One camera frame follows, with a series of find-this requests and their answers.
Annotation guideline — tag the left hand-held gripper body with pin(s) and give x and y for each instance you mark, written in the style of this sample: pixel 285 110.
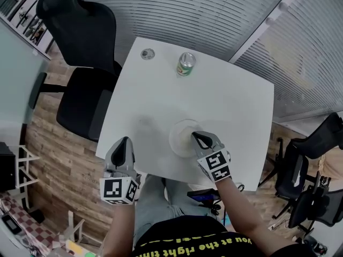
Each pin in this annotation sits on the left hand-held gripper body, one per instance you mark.
pixel 115 189

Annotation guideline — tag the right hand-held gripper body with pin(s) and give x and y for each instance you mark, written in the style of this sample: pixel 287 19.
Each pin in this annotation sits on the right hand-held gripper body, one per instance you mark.
pixel 217 165

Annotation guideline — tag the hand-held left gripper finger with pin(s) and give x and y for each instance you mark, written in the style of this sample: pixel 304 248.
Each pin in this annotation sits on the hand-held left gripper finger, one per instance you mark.
pixel 109 154
pixel 129 151

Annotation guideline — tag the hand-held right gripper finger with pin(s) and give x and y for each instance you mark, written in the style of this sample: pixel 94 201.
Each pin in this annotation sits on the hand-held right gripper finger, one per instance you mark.
pixel 197 143
pixel 211 138

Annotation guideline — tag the pale bun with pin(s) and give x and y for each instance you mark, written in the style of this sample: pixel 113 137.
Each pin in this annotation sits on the pale bun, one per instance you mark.
pixel 185 138

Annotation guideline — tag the white round plate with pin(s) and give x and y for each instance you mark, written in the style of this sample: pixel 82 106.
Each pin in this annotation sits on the white round plate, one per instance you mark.
pixel 174 139

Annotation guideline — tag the person's left forearm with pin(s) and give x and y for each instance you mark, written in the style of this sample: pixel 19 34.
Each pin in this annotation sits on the person's left forearm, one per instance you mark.
pixel 121 229

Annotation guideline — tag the person's right forearm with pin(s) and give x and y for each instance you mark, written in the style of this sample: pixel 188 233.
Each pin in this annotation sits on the person's right forearm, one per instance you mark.
pixel 241 215

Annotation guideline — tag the black device with blue screen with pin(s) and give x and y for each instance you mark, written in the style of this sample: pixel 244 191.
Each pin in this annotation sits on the black device with blue screen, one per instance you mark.
pixel 202 196

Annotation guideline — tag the person's grey trousers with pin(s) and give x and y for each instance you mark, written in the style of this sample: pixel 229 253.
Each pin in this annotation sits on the person's grey trousers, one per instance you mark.
pixel 155 205

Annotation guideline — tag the person's black printed t-shirt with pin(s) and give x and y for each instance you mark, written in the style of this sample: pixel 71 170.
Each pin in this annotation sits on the person's black printed t-shirt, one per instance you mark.
pixel 187 231

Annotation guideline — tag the green drink can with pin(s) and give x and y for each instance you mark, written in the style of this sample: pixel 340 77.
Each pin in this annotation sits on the green drink can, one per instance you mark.
pixel 185 67

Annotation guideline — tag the white metal rack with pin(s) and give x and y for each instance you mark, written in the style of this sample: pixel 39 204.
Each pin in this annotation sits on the white metal rack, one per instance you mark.
pixel 24 170

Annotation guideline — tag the red checkered cloth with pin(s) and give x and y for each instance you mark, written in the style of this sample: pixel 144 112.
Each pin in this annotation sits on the red checkered cloth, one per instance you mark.
pixel 29 223

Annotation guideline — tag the black mesh office chair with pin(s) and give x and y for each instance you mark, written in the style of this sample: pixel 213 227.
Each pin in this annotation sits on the black mesh office chair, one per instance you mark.
pixel 316 207
pixel 85 63
pixel 316 140

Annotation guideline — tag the black box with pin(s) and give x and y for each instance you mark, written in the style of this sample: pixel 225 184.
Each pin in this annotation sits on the black box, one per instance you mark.
pixel 6 167

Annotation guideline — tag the small black screen device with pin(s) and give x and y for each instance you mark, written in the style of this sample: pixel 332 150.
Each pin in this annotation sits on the small black screen device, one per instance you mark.
pixel 10 224

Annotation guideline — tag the white round knob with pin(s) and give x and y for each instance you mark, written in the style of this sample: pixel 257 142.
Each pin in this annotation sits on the white round knob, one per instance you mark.
pixel 283 7
pixel 270 21

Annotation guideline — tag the row of framed pictures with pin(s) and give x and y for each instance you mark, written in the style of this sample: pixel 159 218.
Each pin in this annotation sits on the row of framed pictures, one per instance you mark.
pixel 28 23

